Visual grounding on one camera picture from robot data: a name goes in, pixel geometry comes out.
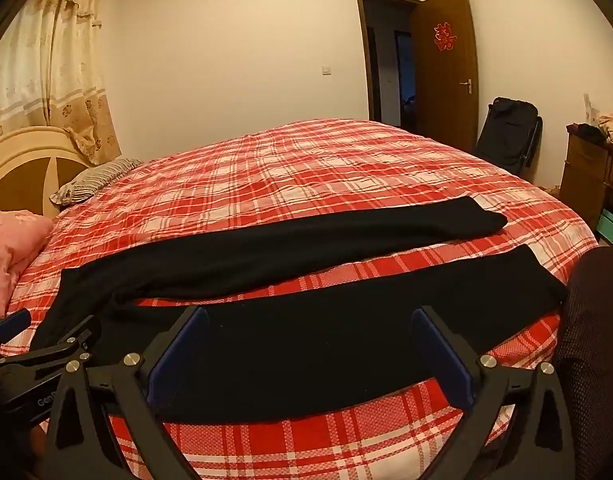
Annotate dark cloth on dresser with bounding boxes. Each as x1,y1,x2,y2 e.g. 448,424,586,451
573,122,607,143

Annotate brown wooden dresser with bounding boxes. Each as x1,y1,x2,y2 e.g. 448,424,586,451
559,125,613,233

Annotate person's dark dotted clothing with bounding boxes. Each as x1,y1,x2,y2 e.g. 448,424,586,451
556,247,613,480

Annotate red plaid bed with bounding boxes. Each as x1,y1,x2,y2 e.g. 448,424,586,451
0,119,599,480

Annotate red paper door decoration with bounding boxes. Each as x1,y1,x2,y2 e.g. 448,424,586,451
433,22,457,52

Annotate cream wooden headboard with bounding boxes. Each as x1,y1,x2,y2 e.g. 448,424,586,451
0,126,97,218

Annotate dark wooden door frame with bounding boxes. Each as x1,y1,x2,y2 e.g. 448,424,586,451
355,0,422,128

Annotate brown wooden door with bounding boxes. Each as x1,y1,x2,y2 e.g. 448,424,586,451
410,0,479,153

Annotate black pants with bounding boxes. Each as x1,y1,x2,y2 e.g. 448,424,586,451
29,196,569,423

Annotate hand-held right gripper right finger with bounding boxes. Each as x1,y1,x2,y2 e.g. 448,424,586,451
411,305,577,480

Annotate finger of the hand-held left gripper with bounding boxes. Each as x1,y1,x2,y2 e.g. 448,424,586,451
0,314,103,377
0,308,32,344

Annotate black folding chair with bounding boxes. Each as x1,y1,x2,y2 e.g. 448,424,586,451
473,97,543,176

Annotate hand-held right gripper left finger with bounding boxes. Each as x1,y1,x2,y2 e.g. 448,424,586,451
45,306,210,480

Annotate striped grey pillow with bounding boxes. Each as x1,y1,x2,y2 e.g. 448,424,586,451
50,157,143,206

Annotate beige floral curtain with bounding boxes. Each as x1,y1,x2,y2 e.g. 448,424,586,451
0,0,122,166

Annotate pink quilt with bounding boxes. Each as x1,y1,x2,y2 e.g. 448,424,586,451
0,205,54,321

